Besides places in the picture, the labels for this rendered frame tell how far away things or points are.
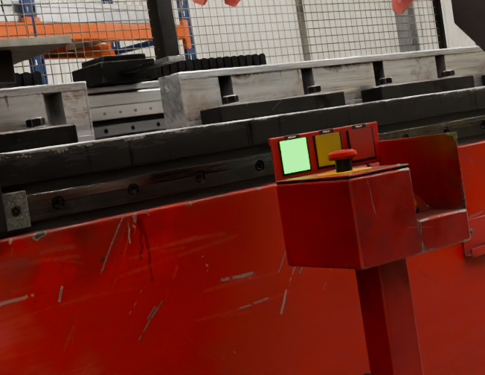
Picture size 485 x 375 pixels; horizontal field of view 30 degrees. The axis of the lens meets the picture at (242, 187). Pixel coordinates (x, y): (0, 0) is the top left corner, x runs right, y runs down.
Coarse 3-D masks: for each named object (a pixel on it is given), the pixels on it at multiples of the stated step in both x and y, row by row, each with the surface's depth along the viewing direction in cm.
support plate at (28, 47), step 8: (0, 40) 103; (8, 40) 104; (16, 40) 105; (24, 40) 105; (32, 40) 106; (40, 40) 106; (48, 40) 107; (56, 40) 108; (64, 40) 108; (0, 48) 104; (8, 48) 105; (16, 48) 106; (24, 48) 107; (32, 48) 108; (40, 48) 110; (48, 48) 111; (56, 48) 112; (16, 56) 113; (24, 56) 114; (32, 56) 115
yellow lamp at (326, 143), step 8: (320, 136) 129; (328, 136) 130; (336, 136) 131; (320, 144) 129; (328, 144) 130; (336, 144) 131; (320, 152) 129; (328, 152) 130; (320, 160) 129; (328, 160) 130
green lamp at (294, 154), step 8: (280, 144) 125; (288, 144) 126; (296, 144) 127; (304, 144) 127; (288, 152) 126; (296, 152) 127; (304, 152) 127; (288, 160) 126; (296, 160) 127; (304, 160) 127; (288, 168) 126; (296, 168) 126; (304, 168) 127
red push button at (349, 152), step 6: (342, 150) 119; (348, 150) 119; (354, 150) 120; (330, 156) 119; (336, 156) 119; (342, 156) 118; (348, 156) 119; (354, 156) 119; (336, 162) 120; (342, 162) 119; (348, 162) 120; (336, 168) 120; (342, 168) 120; (348, 168) 120
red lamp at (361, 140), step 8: (368, 128) 134; (352, 136) 132; (360, 136) 133; (368, 136) 134; (352, 144) 132; (360, 144) 133; (368, 144) 134; (360, 152) 133; (368, 152) 134; (352, 160) 132
